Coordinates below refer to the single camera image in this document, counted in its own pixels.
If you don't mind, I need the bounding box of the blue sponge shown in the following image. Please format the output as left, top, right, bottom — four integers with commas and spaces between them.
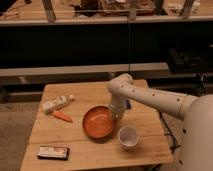
126, 99, 131, 110

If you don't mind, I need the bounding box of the white paper cup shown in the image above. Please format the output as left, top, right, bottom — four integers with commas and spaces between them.
118, 126, 140, 150

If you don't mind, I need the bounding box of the black rectangular box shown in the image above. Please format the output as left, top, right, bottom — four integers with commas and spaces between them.
37, 146, 70, 160

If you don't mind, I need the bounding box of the black cable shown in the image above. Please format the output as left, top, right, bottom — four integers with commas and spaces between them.
159, 111, 181, 153

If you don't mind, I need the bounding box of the orange ceramic bowl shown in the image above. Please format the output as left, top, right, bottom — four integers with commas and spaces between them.
82, 106, 114, 139

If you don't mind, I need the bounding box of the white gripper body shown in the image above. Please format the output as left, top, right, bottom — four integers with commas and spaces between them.
109, 96, 126, 120

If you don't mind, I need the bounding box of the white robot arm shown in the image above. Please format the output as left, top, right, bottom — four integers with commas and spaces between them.
107, 73, 213, 171

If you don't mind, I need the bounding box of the white tube with cap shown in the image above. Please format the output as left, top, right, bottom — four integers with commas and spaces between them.
42, 94, 74, 113

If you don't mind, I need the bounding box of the orange carrot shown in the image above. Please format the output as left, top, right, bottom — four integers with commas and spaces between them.
53, 110, 72, 122

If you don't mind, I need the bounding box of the long wooden shelf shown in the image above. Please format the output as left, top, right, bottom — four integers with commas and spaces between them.
0, 62, 169, 77

